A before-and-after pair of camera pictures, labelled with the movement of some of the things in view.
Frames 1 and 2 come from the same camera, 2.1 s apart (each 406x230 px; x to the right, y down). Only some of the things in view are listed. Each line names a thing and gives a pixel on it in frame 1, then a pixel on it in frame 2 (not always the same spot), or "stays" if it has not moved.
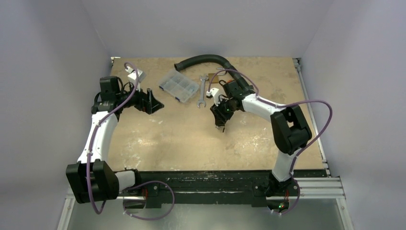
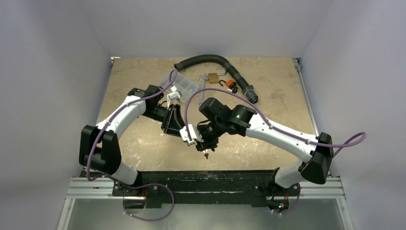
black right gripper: [219, 112] → [207, 139]
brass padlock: [215, 79] stays
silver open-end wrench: [203, 77] stays
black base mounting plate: [221, 187] stays
